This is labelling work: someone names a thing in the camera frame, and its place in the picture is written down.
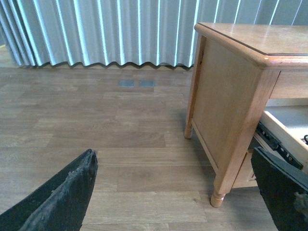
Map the pale green pleated curtain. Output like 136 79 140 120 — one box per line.
0 0 308 67

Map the wooden nightstand cabinet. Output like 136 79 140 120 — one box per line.
184 22 308 207

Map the right metal floor plate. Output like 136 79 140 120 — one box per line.
139 80 155 88

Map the wooden drawer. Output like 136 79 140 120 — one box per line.
260 105 308 173
232 136 263 189

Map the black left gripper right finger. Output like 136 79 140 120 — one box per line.
251 147 308 231

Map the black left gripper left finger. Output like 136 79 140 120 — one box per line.
0 149 98 231

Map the metal floor plate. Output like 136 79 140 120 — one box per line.
139 80 155 88
118 80 135 88

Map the black drawer slide rail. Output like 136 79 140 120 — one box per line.
256 122 304 170

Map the left metal floor plate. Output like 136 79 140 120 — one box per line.
118 80 135 88

